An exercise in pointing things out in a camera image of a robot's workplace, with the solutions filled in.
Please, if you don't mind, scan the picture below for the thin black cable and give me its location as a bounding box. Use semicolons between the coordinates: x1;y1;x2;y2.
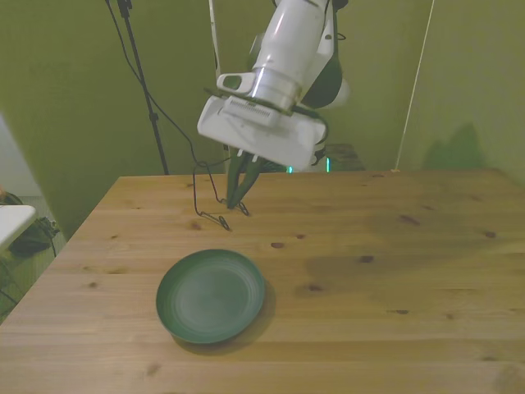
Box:
104;0;234;222

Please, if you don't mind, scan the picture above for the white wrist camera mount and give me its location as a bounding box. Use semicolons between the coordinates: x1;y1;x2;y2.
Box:
216;72;258;98

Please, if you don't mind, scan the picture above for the robot base with green lights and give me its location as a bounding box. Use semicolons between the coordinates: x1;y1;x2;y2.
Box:
285;141;334;174

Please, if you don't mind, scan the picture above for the white vertical pole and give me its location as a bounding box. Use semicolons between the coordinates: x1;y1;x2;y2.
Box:
207;0;221;80

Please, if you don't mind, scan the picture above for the black tripod stand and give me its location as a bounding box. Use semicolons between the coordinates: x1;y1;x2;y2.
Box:
116;0;171;176

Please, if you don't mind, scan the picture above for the dark green round plate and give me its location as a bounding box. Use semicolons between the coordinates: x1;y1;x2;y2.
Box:
155;249;267;345

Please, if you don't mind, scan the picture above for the black bag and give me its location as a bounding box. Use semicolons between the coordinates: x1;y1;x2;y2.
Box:
8;217;61;259

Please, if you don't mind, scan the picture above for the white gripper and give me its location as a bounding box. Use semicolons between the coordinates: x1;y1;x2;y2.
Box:
196;95;328;208

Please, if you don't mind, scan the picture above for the white side table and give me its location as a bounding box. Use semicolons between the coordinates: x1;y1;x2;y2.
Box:
0;204;37;251

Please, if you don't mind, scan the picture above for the white hanging string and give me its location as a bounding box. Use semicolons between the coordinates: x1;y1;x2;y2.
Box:
393;0;436;172

